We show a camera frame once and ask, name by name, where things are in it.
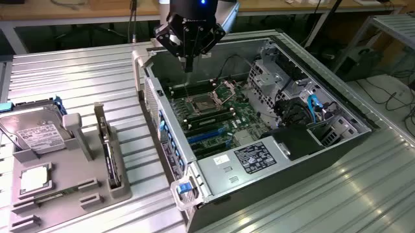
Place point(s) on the installed black RAM stick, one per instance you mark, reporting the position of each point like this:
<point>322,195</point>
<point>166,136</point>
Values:
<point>212,120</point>

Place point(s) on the thin socket locking lever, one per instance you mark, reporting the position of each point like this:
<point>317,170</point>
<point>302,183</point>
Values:
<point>188,89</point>

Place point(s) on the metal disk bay cage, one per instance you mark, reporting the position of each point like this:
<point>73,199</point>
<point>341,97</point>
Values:
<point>266,80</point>

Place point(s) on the silver chipset heat sink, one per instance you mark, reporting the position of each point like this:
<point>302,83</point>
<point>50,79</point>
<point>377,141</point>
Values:
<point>244,137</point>

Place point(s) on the silver CPU chip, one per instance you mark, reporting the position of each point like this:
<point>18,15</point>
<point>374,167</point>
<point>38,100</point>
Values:
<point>34,179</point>

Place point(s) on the green motherboard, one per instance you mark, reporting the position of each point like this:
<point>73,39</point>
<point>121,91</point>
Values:
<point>246,119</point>

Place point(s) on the grey metal shelf frame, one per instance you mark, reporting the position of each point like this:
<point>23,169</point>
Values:
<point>393,26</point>

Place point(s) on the blue case latch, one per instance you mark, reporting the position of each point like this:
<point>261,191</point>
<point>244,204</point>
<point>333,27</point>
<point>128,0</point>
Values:
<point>184,188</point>

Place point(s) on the blue card retainer clips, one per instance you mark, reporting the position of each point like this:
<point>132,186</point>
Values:
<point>172,143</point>

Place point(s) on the CPU socket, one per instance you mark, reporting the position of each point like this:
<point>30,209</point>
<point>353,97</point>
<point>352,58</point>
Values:
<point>206,104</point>

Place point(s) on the black plastic air shroud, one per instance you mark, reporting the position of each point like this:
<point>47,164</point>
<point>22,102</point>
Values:
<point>298,143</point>

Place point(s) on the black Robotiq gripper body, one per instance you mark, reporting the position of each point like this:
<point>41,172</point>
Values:
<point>193,17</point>

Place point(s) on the open black PC case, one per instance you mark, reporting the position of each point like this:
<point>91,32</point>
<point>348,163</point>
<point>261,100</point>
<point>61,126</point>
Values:
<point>292,174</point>

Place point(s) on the metal socket cover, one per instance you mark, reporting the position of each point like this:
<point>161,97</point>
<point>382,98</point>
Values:
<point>228,92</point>

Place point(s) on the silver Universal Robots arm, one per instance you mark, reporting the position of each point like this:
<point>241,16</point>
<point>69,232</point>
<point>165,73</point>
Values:
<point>229,14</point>

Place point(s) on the grey plastic parts rack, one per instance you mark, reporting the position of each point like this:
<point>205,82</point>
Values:
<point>65,174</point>

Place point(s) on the wooden desk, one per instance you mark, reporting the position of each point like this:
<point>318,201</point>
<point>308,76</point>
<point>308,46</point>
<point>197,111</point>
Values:
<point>98,9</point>

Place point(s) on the grey power supply with label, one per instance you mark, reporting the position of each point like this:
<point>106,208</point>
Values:
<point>228,174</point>

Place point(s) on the black floor device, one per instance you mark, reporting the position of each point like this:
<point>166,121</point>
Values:
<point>360,65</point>

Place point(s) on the green RAM stick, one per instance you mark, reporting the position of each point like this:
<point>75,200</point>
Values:
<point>55,196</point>

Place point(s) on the blue expansion slot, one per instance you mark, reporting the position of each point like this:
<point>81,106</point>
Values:
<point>206,136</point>

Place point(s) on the hard disk with blue caddy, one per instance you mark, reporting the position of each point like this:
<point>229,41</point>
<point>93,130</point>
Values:
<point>35,131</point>

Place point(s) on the black expansion slot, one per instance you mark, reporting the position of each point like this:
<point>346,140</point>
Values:
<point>212,148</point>

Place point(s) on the black RAM slot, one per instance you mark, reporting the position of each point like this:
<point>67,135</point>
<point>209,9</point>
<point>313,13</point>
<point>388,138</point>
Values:
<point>194,88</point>

